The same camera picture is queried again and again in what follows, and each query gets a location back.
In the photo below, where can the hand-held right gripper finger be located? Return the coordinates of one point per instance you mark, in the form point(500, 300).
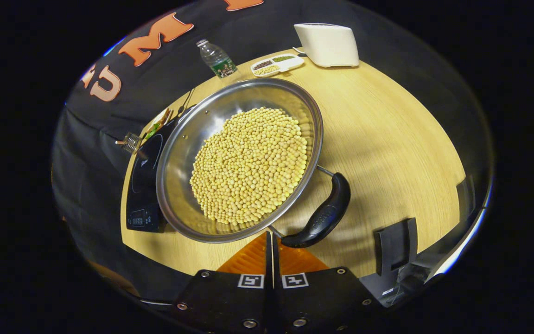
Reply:
point(269, 264)
point(275, 264)

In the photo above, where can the black induction cooktop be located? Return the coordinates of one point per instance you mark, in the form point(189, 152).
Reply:
point(144, 185)

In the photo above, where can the pile of yellow soybeans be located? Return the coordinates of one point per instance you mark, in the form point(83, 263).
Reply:
point(248, 167)

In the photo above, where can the sandwich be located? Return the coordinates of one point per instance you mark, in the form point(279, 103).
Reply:
point(158, 124)

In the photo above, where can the white divided plate with beans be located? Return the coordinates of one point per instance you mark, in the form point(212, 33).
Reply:
point(290, 64)

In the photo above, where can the clear plastic water bottle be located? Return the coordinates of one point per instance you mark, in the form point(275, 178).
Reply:
point(218, 60)

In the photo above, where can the white toaster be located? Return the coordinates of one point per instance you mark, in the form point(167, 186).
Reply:
point(329, 46)

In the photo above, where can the black backdrop cloth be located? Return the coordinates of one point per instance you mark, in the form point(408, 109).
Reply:
point(248, 28)

